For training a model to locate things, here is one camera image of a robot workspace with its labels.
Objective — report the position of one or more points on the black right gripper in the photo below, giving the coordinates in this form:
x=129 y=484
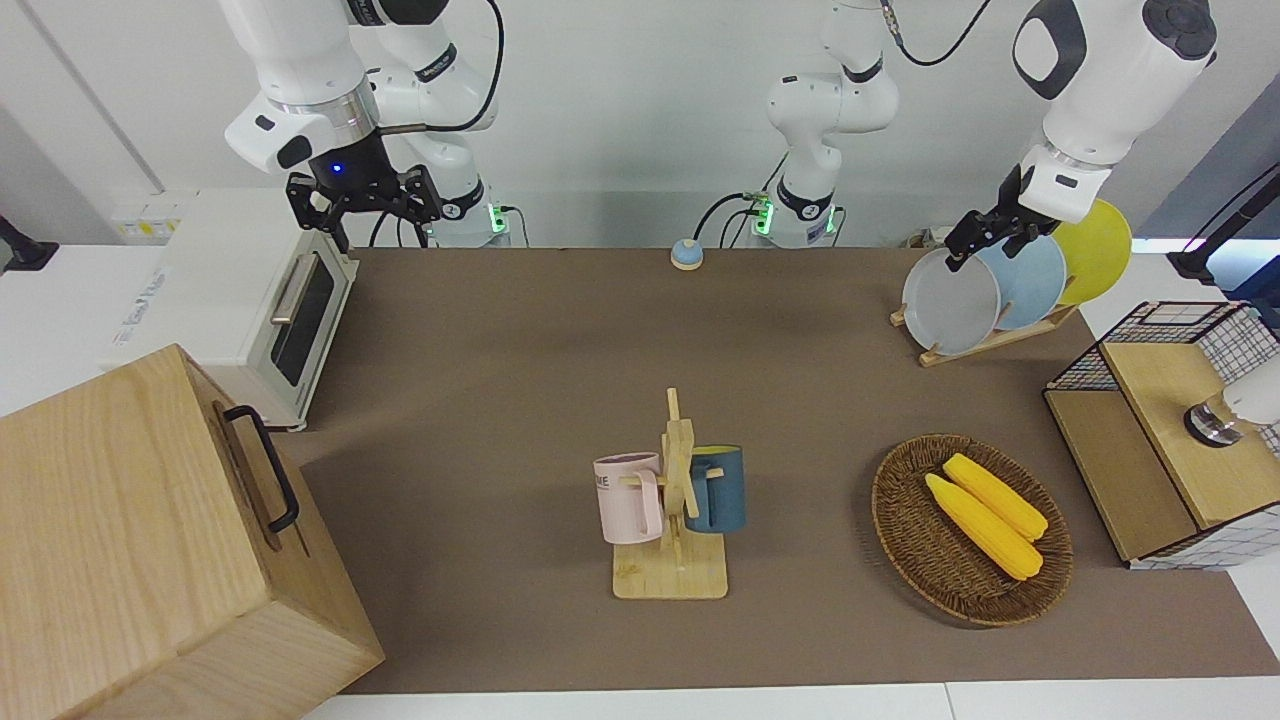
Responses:
x=350 y=175

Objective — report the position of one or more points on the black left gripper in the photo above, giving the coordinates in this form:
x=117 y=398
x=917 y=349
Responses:
x=1020 y=215

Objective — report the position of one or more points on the gray plate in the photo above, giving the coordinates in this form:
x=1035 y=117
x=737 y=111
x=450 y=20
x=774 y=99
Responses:
x=950 y=305

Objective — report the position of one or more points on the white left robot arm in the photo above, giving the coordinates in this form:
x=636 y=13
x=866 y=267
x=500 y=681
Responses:
x=1110 y=70

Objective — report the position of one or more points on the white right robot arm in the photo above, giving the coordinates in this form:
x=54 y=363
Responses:
x=300 y=60

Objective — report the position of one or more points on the light blue plate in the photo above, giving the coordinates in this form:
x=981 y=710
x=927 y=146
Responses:
x=1030 y=280

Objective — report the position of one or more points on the wooden plate rack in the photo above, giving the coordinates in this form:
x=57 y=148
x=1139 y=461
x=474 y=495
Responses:
x=985 y=342

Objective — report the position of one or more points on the yellow plate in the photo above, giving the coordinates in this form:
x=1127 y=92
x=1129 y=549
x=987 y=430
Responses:
x=1098 y=250

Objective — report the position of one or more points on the white toaster oven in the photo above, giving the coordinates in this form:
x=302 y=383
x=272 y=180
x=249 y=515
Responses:
x=240 y=300

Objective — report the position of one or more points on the brown table mat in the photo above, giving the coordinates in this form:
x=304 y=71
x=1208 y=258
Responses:
x=520 y=350

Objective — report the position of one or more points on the yellow corn cob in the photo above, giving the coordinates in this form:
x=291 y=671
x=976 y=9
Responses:
x=995 y=495
x=985 y=535

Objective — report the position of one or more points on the blue service bell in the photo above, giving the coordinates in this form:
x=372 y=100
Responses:
x=686 y=255

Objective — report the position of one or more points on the brown wicker basket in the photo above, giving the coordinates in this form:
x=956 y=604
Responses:
x=930 y=560

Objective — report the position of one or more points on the pink mug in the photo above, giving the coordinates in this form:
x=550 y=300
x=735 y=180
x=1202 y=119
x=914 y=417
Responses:
x=625 y=500

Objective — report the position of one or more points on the dark blue mug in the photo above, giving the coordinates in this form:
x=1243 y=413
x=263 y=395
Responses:
x=722 y=495

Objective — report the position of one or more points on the large wooden box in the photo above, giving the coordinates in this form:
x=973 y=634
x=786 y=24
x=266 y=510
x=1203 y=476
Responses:
x=140 y=540

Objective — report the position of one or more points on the wooden mug tree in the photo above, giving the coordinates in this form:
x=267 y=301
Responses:
x=680 y=560

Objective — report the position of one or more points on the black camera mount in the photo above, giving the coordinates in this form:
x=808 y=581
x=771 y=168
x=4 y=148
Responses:
x=22 y=248
x=1225 y=240

